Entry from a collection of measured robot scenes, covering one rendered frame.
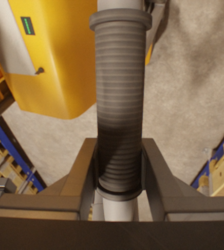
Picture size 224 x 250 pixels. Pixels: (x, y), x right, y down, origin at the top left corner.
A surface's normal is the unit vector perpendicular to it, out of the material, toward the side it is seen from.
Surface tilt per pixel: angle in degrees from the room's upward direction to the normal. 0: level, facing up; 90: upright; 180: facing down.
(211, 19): 0
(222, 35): 0
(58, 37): 45
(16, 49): 0
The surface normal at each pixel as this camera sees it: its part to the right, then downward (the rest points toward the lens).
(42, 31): -0.06, 0.73
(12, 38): -0.29, 0.70
